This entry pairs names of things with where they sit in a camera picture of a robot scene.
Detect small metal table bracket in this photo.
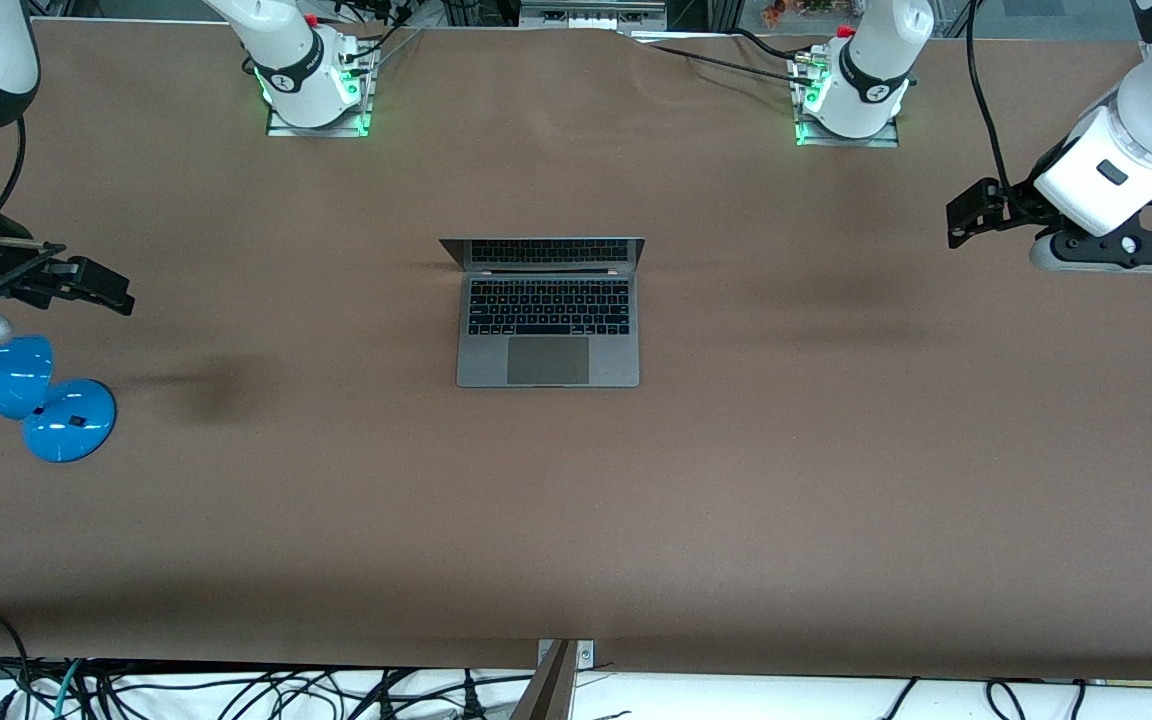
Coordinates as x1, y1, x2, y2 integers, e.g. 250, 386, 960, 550
536, 638, 595, 669

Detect white sheet under cables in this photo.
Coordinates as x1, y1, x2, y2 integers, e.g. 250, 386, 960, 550
0, 655, 1152, 720

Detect long black table cable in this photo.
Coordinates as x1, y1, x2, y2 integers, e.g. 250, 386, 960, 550
626, 35, 807, 89

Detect tangled black cables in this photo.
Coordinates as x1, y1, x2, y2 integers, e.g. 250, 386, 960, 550
76, 662, 537, 720

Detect teal cable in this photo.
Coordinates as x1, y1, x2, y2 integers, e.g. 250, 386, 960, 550
52, 658, 87, 720

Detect short curved black cable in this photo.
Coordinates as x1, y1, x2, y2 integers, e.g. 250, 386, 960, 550
731, 28, 802, 61

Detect grey metal box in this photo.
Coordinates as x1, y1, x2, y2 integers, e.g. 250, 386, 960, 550
519, 0, 669, 31

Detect grey laptop computer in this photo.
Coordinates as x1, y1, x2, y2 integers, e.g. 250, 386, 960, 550
439, 237, 646, 389

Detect brown wooden post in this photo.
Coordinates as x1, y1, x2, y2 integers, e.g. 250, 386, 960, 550
511, 640, 577, 720

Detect brown table cover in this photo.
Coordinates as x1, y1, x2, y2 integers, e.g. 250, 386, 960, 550
0, 18, 1152, 683

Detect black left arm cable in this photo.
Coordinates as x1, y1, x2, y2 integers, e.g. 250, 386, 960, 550
963, 0, 1015, 196

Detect blue desk lamp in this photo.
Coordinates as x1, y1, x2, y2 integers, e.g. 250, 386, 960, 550
0, 335, 118, 464

